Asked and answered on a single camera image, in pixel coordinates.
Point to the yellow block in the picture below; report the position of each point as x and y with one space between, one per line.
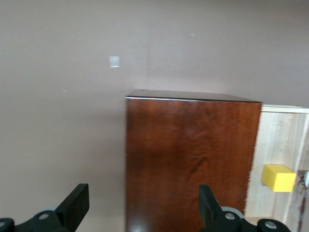
280 177

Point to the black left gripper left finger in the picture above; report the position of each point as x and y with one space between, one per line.
70 212

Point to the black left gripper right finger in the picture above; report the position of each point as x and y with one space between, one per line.
212 217

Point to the dark brown wooden box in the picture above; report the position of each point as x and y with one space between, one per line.
188 157

